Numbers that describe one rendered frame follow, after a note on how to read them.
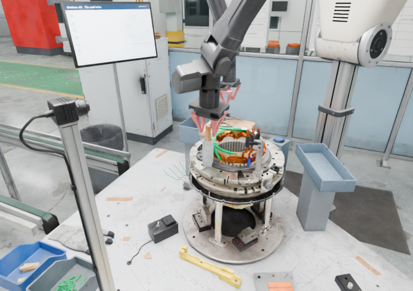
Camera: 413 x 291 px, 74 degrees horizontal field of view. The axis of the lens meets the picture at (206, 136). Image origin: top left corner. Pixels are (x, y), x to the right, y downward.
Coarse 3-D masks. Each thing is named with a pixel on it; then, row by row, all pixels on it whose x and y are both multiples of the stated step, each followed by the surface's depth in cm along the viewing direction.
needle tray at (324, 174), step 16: (304, 144) 106; (320, 144) 106; (304, 160) 98; (320, 160) 102; (336, 160) 96; (304, 176) 102; (320, 176) 86; (336, 176) 93; (352, 176) 86; (304, 192) 102; (320, 192) 95; (304, 208) 102; (320, 208) 98; (304, 224) 102; (320, 224) 102
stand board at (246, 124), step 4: (228, 120) 127; (232, 120) 127; (244, 120) 127; (208, 124) 123; (232, 124) 123; (236, 124) 123; (240, 124) 123; (244, 124) 123; (248, 124) 123; (252, 124) 123; (204, 128) 119; (252, 128) 120; (204, 132) 116
